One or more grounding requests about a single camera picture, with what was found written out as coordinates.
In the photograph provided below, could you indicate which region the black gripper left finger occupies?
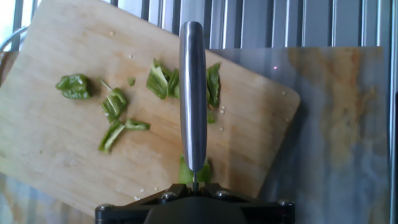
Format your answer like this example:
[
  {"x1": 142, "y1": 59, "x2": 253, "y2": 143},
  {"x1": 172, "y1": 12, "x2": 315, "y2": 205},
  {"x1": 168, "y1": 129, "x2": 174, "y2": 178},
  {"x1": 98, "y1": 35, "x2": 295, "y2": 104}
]
[{"x1": 95, "y1": 182, "x2": 192, "y2": 224}]

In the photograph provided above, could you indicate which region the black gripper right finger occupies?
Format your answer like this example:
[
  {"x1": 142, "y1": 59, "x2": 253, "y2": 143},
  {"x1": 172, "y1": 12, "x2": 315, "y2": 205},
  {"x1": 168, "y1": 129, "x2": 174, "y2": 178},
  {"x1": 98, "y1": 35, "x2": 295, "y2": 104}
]
[{"x1": 198, "y1": 182, "x2": 296, "y2": 224}]

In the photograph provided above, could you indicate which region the steel kitchen knife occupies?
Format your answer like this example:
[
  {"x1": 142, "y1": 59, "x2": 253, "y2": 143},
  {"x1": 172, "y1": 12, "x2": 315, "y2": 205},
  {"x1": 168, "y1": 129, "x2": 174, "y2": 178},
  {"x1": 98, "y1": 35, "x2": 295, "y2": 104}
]
[{"x1": 179, "y1": 21, "x2": 208, "y2": 192}]

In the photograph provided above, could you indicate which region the bamboo cutting board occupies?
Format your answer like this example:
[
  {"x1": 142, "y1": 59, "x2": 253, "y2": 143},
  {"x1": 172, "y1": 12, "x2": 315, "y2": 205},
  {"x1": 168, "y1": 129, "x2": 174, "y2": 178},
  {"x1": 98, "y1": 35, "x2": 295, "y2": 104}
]
[{"x1": 0, "y1": 0, "x2": 302, "y2": 217}]

